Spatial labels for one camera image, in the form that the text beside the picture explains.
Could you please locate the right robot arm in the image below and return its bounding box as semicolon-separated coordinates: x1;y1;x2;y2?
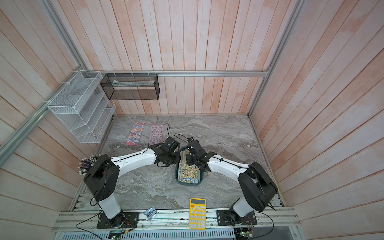
186;138;278;226

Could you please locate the cat sticker sheet pink blue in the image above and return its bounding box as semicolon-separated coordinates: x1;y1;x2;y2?
126;122;145;146

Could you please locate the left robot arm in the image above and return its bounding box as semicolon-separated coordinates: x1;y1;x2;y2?
84;137;181;228

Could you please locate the white vented cable duct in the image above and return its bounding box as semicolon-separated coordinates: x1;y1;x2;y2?
59;228;236;240

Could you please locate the aluminium wall rail left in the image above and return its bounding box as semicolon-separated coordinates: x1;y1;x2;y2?
1;66;85;167

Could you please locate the green circuit board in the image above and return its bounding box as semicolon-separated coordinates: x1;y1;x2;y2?
235;229;253;240

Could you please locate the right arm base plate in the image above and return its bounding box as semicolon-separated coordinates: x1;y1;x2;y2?
216;210;257;227

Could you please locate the white wire mesh shelf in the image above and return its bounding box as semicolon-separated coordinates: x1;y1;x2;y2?
48;71;116;144

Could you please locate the teal storage tray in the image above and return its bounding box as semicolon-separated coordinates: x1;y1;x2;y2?
174;146;204;187

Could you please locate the blue stapler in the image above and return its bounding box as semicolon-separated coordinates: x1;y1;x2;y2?
144;207;157;221

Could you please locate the yellow calculator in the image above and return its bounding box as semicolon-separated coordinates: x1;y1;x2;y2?
189;198;207;230

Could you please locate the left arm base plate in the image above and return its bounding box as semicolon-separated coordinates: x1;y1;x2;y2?
97;211;139;229

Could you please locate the pencil holder with pencils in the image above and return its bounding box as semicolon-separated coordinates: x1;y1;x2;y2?
78;153;101;176

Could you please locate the black mesh basket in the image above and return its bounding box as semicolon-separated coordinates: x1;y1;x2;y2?
101;73;160;101

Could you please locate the aluminium front rail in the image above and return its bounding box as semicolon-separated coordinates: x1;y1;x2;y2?
52;207;301;232

